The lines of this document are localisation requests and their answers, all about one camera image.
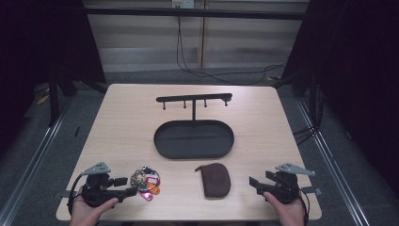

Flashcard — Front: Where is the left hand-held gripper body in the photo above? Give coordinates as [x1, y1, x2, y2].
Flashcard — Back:
[81, 161, 127, 208]

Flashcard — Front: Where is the bundle of black floor cables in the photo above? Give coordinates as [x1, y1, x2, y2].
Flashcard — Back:
[293, 84, 326, 146]

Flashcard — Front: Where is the black curtain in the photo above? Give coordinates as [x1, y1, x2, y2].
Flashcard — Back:
[281, 0, 399, 197]
[0, 0, 106, 159]

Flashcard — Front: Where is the black hook stand with tray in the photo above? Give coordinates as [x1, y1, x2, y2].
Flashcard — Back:
[152, 92, 235, 160]

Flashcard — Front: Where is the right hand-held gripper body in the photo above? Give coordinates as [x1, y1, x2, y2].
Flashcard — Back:
[264, 161, 316, 205]

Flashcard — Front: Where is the key ring with colourful tags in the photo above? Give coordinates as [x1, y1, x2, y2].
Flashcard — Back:
[129, 165, 162, 202]

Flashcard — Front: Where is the brown zip pouch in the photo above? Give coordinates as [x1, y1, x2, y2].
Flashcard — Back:
[194, 162, 232, 200]

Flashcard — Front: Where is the white wall socket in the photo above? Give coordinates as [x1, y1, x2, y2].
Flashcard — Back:
[170, 0, 196, 9]

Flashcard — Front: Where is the person's right hand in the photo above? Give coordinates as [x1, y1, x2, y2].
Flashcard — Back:
[262, 190, 306, 226]

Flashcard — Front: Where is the black wall cable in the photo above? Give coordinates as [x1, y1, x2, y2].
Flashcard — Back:
[175, 16, 287, 87]

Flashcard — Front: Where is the yellow floor tape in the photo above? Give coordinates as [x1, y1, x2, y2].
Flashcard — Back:
[35, 93, 51, 105]

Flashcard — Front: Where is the black frame post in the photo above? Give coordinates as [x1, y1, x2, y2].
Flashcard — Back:
[47, 73, 61, 128]

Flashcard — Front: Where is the metal floor rail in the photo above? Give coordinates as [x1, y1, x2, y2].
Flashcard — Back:
[0, 96, 75, 226]
[295, 97, 372, 226]

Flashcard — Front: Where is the right hand-held gripper cable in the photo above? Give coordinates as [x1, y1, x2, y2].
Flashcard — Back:
[295, 185, 311, 226]

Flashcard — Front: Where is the left hand-held gripper cable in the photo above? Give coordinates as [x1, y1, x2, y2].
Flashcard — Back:
[67, 173, 85, 215]

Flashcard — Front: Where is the grey tape strip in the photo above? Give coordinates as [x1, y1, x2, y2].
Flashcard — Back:
[300, 186, 324, 196]
[53, 189, 71, 201]

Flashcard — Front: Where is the person's left hand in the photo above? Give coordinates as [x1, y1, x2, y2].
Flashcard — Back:
[69, 186, 120, 226]

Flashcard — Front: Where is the black horizontal frame bar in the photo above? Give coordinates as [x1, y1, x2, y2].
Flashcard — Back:
[84, 7, 311, 22]

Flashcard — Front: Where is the hand-held gripper cable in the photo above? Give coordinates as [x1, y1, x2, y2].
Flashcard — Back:
[67, 173, 85, 215]
[295, 185, 311, 226]

